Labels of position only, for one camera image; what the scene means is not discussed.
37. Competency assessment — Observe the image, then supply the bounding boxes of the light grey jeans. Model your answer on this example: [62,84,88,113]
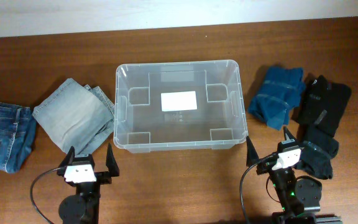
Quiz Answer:
[32,78,115,154]

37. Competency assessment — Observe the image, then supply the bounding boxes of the small black cloth bundle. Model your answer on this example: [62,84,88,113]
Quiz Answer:
[295,126,339,180]

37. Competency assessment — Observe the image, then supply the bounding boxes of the white label in bin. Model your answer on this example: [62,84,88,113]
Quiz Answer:
[161,91,197,112]

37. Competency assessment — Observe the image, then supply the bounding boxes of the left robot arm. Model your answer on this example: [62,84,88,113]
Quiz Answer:
[57,144,119,224]

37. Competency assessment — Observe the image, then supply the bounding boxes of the teal cloth bundle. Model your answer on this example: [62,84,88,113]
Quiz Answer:
[248,66,306,130]

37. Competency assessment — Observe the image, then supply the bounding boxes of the dark blue folded jeans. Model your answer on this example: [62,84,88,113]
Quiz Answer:
[0,102,37,174]

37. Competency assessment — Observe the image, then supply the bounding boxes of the clear plastic storage bin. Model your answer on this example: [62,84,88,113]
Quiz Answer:
[113,60,249,153]

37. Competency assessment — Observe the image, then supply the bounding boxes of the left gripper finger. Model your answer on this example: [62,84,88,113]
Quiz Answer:
[61,146,75,167]
[106,143,120,177]

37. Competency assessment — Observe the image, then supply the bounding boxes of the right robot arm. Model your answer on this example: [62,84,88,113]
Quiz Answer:
[239,127,343,224]

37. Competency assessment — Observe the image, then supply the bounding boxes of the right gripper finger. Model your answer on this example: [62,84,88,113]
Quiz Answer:
[283,126,296,144]
[246,136,260,167]

